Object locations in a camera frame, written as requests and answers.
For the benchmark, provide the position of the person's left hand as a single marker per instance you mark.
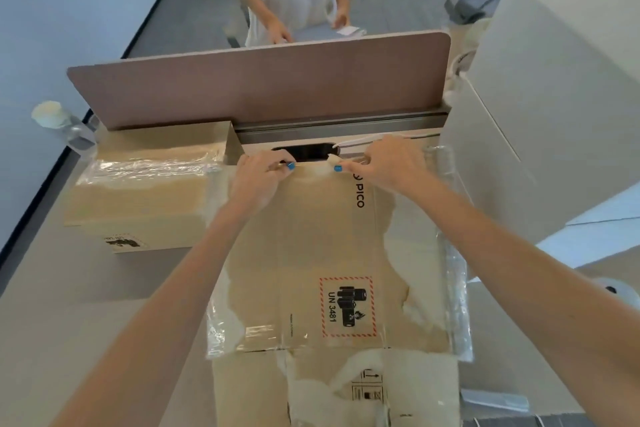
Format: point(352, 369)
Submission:
point(255, 181)

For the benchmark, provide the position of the person's right hand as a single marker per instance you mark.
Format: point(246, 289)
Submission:
point(395, 166)

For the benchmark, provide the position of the brown cardboard box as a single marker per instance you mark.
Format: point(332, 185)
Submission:
point(300, 251)
point(140, 201)

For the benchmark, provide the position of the white utility knife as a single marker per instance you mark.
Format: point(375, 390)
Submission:
point(495, 400)

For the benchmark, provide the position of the person's right forearm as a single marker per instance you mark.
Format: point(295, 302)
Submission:
point(540, 301)

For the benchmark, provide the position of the person's left forearm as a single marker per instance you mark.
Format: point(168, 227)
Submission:
point(150, 331)

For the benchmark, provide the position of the black desk power socket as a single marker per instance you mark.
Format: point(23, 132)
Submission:
point(310, 151)

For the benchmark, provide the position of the mauve desk divider panel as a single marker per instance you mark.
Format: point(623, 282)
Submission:
point(260, 81)

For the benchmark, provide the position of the white plastic tub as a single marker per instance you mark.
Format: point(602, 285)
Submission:
point(470, 44)

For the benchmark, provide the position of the clear bottle white cap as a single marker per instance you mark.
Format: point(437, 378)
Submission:
point(65, 126)

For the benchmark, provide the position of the white handheld controller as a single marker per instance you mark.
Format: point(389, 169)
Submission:
point(620, 294)

